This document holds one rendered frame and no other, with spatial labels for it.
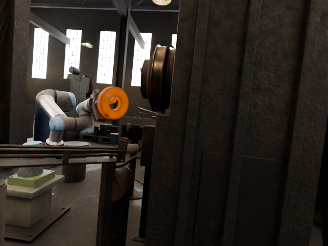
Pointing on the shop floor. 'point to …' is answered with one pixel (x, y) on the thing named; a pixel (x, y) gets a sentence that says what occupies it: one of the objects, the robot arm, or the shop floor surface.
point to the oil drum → (41, 125)
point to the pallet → (105, 130)
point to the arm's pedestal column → (30, 216)
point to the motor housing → (120, 205)
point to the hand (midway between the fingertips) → (113, 99)
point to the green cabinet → (62, 83)
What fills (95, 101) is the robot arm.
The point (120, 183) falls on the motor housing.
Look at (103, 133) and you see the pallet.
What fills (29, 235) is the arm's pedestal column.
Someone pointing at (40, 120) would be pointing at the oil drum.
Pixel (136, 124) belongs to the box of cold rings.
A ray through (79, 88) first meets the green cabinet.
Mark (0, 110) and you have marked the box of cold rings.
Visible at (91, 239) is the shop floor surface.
